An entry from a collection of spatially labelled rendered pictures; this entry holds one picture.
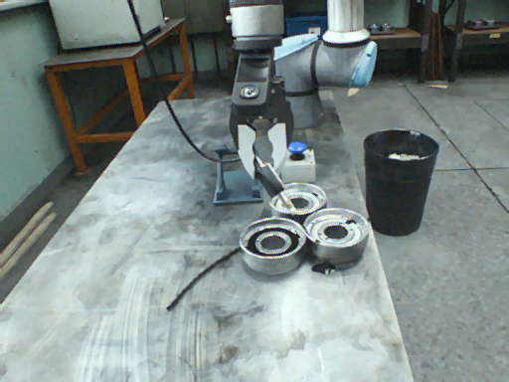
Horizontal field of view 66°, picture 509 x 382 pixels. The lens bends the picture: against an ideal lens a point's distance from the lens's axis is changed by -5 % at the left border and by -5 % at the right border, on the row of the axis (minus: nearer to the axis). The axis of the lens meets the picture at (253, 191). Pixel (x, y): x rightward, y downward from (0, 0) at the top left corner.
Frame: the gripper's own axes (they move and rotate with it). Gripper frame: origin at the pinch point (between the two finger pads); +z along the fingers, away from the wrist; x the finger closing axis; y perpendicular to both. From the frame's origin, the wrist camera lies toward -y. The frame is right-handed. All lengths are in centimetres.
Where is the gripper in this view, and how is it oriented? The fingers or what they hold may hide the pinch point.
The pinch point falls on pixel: (263, 172)
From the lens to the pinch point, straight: 64.6
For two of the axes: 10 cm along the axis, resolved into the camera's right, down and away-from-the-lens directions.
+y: 1.0, -4.0, 9.1
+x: -9.9, 0.2, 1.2
